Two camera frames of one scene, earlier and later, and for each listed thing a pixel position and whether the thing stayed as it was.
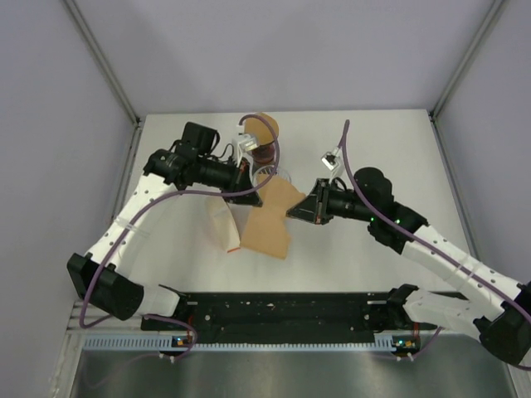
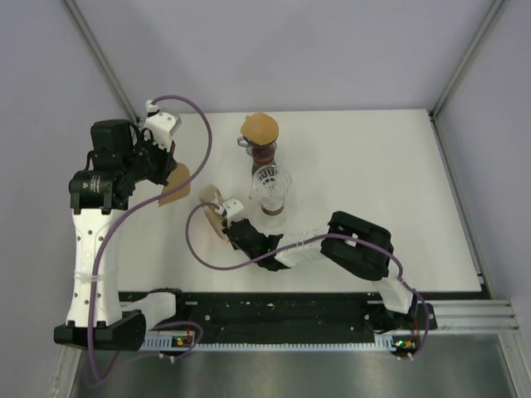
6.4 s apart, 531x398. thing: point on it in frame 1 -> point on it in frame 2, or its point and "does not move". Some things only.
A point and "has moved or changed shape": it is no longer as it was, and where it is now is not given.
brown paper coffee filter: x=261 y=129 does not move
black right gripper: x=314 y=208 -> x=245 y=220
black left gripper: x=241 y=182 -> x=167 y=162
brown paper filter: x=268 y=230 has moved or changed shape
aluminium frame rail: x=102 y=59 does not move
